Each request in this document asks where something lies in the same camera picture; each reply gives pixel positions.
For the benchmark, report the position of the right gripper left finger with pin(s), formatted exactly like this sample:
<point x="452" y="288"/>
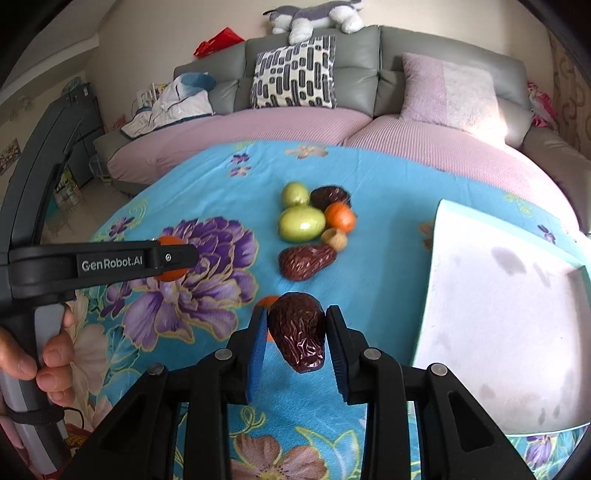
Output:
<point x="138" y="437"/>

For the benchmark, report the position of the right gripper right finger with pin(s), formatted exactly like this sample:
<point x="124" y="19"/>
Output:
<point x="457" y="437"/>

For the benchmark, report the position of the orange tangerine with stem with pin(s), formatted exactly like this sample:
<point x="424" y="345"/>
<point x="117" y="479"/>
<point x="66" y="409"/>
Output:
<point x="172" y="259"/>

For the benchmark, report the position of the dark red date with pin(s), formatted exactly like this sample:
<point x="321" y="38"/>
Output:
<point x="296" y="322"/>
<point x="300" y="263"/>

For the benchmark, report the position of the large green jujube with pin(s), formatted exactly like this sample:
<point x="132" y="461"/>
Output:
<point x="302" y="223"/>

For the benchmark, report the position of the white tray teal rim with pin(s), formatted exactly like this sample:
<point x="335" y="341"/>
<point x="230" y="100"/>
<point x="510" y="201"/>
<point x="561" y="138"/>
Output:
<point x="508" y="313"/>

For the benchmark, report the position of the pink sofa seat cover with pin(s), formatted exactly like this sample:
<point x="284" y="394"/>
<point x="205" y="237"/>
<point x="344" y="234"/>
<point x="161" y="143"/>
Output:
<point x="545" y="170"/>

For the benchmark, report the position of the dark cabinet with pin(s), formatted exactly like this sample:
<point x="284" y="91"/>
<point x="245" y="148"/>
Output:
<point x="90" y="128"/>

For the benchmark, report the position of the dark red date front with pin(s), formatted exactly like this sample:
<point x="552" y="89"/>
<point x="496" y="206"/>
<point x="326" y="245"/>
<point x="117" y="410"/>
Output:
<point x="300" y="263"/>

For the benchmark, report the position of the blue floral tablecloth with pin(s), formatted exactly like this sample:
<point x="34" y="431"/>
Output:
<point x="226" y="202"/>

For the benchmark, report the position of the small orange tangerine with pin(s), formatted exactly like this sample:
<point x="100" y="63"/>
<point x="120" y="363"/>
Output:
<point x="340" y="216"/>

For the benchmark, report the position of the small green jujube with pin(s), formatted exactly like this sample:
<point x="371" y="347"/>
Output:
<point x="295" y="194"/>

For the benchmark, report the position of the black white patterned cushion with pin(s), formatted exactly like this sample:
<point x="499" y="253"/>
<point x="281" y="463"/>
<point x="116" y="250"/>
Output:
<point x="301" y="75"/>

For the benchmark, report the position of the pink cloth by sofa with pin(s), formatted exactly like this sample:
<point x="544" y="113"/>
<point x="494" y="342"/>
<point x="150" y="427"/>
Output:
<point x="544" y="115"/>

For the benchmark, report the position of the pink plush cushion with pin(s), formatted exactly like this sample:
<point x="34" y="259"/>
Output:
<point x="456" y="96"/>

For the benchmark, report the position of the grey white plush toy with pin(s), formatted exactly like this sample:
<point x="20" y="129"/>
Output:
<point x="300" y="22"/>

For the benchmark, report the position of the grey sofa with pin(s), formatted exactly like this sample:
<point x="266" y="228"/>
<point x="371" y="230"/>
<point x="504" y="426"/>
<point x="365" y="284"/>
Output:
<point x="369" y="75"/>

